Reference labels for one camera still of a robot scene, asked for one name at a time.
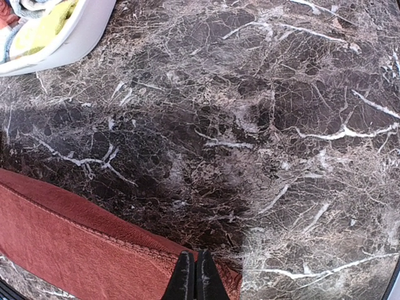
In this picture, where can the brown towel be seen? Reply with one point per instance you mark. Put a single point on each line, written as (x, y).
(79, 247)

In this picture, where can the yellow green rolled towel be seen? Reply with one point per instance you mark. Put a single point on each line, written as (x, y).
(36, 34)

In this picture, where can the grey plastic basin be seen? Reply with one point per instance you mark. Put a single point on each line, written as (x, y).
(77, 38)

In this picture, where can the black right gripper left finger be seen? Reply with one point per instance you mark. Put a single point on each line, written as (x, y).
(181, 285)

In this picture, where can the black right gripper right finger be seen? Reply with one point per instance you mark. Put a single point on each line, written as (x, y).
(208, 284)

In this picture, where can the grey rolled towel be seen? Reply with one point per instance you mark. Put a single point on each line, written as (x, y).
(32, 9)

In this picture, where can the light blue rolled towel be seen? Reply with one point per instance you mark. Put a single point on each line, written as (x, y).
(7, 36)

